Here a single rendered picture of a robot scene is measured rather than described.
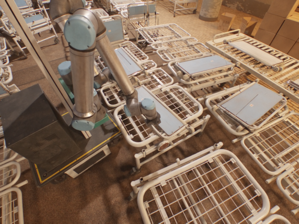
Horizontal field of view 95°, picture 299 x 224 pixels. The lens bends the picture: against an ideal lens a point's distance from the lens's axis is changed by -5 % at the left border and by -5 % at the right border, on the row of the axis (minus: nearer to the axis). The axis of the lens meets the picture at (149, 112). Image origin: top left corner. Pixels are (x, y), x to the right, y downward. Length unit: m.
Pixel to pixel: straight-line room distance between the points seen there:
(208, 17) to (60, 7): 5.02
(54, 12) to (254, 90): 2.03
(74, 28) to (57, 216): 1.66
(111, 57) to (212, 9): 5.04
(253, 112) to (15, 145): 2.01
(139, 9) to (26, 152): 3.65
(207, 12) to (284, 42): 2.49
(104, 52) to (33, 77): 2.83
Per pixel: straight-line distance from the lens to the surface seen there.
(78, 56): 0.74
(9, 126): 1.40
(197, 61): 2.26
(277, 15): 4.32
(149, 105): 0.96
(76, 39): 0.69
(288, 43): 4.34
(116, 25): 2.77
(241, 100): 1.85
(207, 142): 2.01
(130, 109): 0.99
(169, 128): 1.37
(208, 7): 5.72
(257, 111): 1.79
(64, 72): 1.54
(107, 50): 0.88
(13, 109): 1.52
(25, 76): 3.72
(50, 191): 1.98
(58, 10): 1.21
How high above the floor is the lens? 1.66
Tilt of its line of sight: 51 degrees down
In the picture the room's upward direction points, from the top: straight up
